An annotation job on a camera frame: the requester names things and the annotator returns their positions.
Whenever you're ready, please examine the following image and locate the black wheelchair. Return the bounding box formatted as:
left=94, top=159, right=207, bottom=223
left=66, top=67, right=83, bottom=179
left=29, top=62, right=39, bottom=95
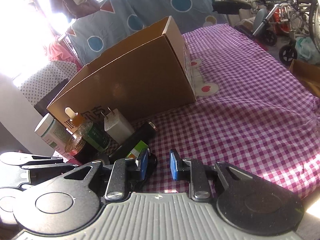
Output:
left=251, top=0, right=319, bottom=66

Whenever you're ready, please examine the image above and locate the white lid supplement jar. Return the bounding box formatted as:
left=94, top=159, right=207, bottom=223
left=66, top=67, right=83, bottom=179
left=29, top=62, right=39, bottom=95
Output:
left=34, top=113, right=72, bottom=158

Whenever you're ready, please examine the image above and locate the small cardboard box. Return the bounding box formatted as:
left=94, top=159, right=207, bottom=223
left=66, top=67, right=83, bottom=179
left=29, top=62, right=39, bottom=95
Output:
left=289, top=60, right=320, bottom=98

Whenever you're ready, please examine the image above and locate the purple checkered cloth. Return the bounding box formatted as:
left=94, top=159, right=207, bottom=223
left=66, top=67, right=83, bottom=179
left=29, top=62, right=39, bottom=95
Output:
left=143, top=24, right=319, bottom=198

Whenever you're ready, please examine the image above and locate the black cylindrical flashlight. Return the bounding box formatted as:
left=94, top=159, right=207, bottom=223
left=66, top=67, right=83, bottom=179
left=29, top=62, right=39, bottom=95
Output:
left=108, top=122, right=157, bottom=164

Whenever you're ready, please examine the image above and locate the small green box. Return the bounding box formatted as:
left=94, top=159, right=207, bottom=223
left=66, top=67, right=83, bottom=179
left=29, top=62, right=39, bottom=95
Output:
left=126, top=141, right=149, bottom=159

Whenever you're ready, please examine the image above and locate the white USB charger plug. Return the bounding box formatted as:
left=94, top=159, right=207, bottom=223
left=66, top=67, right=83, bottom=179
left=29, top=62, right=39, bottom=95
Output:
left=104, top=108, right=135, bottom=144

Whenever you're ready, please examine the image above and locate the green dropper bottle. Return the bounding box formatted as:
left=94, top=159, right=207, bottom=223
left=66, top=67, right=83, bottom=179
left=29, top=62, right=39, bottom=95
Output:
left=65, top=107, right=110, bottom=152

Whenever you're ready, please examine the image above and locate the brown cardboard box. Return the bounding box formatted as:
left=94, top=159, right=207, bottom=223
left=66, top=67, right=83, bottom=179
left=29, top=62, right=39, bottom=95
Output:
left=47, top=16, right=196, bottom=131

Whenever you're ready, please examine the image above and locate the polka dot cloth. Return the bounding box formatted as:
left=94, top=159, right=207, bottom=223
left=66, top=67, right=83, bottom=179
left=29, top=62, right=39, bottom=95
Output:
left=17, top=61, right=78, bottom=106

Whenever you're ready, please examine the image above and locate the blue sheet with shapes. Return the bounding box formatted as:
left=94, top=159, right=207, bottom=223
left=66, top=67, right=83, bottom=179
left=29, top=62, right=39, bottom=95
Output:
left=69, top=0, right=227, bottom=64

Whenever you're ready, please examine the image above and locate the pink garment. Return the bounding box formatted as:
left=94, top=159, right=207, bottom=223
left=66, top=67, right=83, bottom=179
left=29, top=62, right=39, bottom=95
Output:
left=44, top=41, right=75, bottom=63

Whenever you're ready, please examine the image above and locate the black padded seat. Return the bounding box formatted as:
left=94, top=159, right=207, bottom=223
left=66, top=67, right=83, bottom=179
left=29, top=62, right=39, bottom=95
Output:
left=212, top=0, right=252, bottom=15

